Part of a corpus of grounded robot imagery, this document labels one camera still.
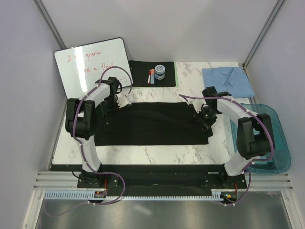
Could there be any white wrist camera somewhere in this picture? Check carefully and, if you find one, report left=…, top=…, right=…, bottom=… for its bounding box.
left=116, top=95, right=132, bottom=108
left=187, top=100, right=204, bottom=113

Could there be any black mat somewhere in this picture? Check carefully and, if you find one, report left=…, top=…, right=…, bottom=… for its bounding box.
left=129, top=60, right=177, bottom=88

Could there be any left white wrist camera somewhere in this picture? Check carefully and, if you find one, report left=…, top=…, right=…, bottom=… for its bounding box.
left=116, top=95, right=132, bottom=108

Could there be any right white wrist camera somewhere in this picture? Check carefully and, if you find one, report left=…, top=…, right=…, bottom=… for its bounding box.
left=187, top=100, right=204, bottom=113

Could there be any light blue cable duct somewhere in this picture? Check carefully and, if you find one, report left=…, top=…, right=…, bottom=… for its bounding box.
left=44, top=190, right=224, bottom=201

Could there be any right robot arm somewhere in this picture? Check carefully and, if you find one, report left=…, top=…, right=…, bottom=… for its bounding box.
left=195, top=86, right=275, bottom=188

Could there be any blue lidded jar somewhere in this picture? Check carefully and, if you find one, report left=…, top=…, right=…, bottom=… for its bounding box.
left=154, top=64, right=166, bottom=80

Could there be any aluminium rail frame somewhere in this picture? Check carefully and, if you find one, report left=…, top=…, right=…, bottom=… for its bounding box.
left=34, top=171, right=293, bottom=191

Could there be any white dry erase board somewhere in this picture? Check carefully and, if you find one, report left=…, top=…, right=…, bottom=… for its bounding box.
left=54, top=37, right=133, bottom=99

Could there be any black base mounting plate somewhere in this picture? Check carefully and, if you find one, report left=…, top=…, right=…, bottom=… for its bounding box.
left=51, top=165, right=247, bottom=197

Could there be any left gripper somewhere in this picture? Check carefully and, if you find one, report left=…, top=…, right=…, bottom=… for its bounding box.
left=100, top=95, right=122, bottom=118

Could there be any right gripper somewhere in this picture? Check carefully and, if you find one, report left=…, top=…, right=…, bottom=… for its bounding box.
left=193, top=106, right=219, bottom=132

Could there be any red marker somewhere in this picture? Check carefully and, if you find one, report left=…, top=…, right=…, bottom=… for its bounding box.
left=147, top=69, right=151, bottom=84

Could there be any teal transparent plastic bin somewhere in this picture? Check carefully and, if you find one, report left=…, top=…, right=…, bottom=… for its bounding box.
left=227, top=103, right=291, bottom=175

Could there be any black long sleeve shirt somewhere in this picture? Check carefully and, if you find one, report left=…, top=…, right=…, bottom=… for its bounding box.
left=94, top=103, right=213, bottom=146

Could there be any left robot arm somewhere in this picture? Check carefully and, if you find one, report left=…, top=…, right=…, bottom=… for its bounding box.
left=65, top=77, right=122, bottom=188

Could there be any blue shirt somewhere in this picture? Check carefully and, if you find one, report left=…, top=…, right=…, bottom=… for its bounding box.
left=202, top=67, right=254, bottom=98

